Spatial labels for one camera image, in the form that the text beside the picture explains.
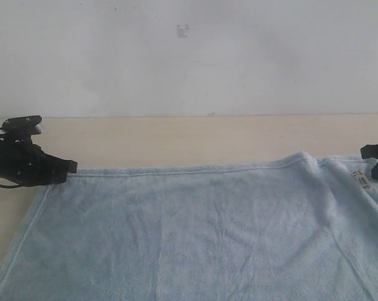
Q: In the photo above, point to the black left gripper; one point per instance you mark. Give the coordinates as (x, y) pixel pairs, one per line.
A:
(24, 163)

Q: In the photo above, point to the light blue fluffy towel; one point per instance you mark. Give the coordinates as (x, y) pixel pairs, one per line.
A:
(299, 228)

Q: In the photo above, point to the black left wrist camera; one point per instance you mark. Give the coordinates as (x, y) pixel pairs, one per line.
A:
(21, 128)

